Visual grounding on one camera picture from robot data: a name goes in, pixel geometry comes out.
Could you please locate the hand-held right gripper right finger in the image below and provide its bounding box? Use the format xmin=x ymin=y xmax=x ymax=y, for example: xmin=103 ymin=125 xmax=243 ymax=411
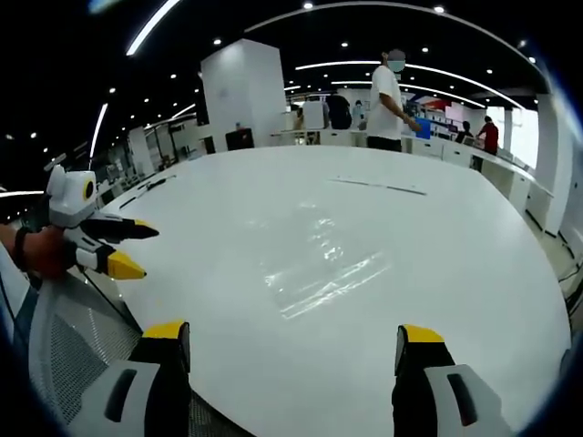
xmin=391 ymin=323 xmax=516 ymax=437

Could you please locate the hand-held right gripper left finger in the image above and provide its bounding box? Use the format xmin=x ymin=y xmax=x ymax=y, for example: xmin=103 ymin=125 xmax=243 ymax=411
xmin=67 ymin=320 xmax=192 ymax=437

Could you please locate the clear food packaging bag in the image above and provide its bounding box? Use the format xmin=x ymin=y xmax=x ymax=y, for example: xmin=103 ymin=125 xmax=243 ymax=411
xmin=262 ymin=249 xmax=394 ymax=321
xmin=291 ymin=199 xmax=350 ymax=263

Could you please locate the person's left hand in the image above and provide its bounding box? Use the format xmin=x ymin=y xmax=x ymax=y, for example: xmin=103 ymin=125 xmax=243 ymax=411
xmin=23 ymin=225 xmax=79 ymax=280

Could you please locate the dark thin tool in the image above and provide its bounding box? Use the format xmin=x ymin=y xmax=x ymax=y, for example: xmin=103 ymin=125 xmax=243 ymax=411
xmin=118 ymin=174 xmax=178 ymax=210

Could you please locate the black wristband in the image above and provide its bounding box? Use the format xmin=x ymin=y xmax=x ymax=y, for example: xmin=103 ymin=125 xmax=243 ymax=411
xmin=12 ymin=226 xmax=35 ymax=270

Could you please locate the white mesh chair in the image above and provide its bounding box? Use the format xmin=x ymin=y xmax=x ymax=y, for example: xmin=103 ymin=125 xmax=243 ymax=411
xmin=26 ymin=270 xmax=242 ymax=437

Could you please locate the black box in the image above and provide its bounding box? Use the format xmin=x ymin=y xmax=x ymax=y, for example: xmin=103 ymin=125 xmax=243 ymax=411
xmin=224 ymin=127 xmax=255 ymax=152

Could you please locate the white square pillar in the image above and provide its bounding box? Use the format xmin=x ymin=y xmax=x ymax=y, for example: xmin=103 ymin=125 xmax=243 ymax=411
xmin=199 ymin=37 xmax=289 ymax=154

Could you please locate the long thin strip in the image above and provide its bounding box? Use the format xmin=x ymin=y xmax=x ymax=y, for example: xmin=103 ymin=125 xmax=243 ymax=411
xmin=326 ymin=176 xmax=428 ymax=198

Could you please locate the white counter row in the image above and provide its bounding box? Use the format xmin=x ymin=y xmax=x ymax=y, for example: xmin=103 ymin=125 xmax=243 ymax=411
xmin=403 ymin=135 xmax=556 ymax=236

